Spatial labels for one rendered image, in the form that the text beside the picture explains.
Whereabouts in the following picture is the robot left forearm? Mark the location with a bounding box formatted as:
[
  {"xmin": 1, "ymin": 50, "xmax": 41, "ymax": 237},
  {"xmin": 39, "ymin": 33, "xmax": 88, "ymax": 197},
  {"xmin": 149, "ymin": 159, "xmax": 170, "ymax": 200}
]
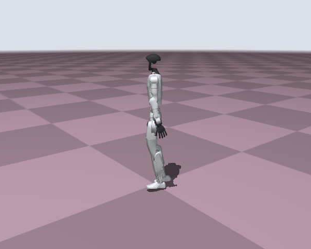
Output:
[{"xmin": 150, "ymin": 98, "xmax": 161, "ymax": 124}]

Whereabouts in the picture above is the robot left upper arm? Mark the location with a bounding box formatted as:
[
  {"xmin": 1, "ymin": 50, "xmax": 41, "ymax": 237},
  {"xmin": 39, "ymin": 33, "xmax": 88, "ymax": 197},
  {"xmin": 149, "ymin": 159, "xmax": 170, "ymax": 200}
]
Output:
[{"xmin": 150, "ymin": 76, "xmax": 159, "ymax": 102}]

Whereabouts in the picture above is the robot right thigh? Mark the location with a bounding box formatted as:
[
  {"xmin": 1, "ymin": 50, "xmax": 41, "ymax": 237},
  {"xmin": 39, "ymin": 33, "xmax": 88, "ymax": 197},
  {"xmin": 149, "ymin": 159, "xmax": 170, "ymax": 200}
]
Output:
[{"xmin": 155, "ymin": 131, "xmax": 162, "ymax": 151}]

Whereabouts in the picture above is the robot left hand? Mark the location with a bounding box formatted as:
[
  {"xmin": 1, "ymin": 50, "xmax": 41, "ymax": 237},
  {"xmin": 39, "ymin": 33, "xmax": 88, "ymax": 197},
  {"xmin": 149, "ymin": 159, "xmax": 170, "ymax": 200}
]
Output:
[{"xmin": 154, "ymin": 120, "xmax": 167, "ymax": 138}]

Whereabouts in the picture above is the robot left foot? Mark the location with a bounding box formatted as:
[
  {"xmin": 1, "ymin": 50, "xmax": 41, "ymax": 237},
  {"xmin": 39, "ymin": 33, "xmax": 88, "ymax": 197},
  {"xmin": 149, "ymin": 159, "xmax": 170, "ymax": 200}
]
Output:
[{"xmin": 146, "ymin": 182, "xmax": 166, "ymax": 189}]

